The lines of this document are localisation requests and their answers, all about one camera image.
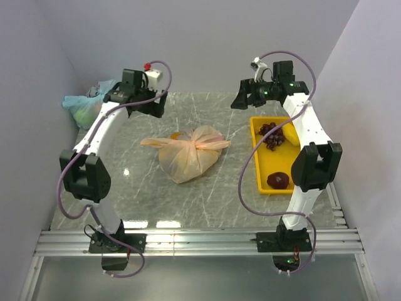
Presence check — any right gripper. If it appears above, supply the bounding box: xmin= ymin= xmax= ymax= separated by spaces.
xmin=230 ymin=78 xmax=278 ymax=110

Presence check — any orange translucent plastic bag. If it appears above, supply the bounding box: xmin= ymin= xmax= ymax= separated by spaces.
xmin=140 ymin=125 xmax=231 ymax=184

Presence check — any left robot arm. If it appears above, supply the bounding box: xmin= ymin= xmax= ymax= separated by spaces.
xmin=58 ymin=63 xmax=167 ymax=253

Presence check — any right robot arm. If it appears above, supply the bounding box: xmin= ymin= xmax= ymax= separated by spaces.
xmin=231 ymin=57 xmax=343 ymax=251

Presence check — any blue tied plastic bag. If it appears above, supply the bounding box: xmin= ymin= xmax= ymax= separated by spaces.
xmin=62 ymin=80 xmax=117 ymax=130

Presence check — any dark red mangosteen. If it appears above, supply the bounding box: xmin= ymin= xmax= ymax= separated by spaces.
xmin=266 ymin=172 xmax=289 ymax=189

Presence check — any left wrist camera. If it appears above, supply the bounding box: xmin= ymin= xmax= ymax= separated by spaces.
xmin=143 ymin=63 xmax=163 ymax=92

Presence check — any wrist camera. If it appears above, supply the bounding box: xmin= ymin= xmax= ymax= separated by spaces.
xmin=250 ymin=57 xmax=269 ymax=82
xmin=143 ymin=63 xmax=163 ymax=92

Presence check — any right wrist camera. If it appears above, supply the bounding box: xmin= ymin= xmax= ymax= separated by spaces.
xmin=250 ymin=57 xmax=269 ymax=82

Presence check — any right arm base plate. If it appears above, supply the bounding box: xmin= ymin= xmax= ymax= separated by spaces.
xmin=255 ymin=231 xmax=312 ymax=253

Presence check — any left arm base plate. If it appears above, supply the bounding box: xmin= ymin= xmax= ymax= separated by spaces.
xmin=88 ymin=233 xmax=147 ymax=254

